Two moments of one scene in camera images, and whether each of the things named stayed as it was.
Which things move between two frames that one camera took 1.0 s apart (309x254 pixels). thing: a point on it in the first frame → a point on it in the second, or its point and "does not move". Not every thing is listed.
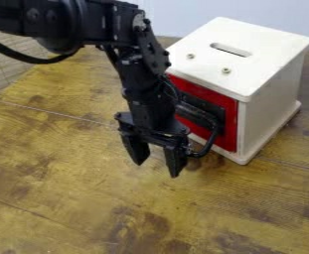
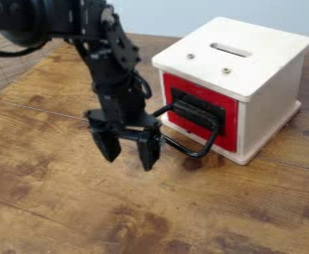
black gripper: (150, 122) → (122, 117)
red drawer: (197, 129) does not move
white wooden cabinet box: (251, 64) does not move
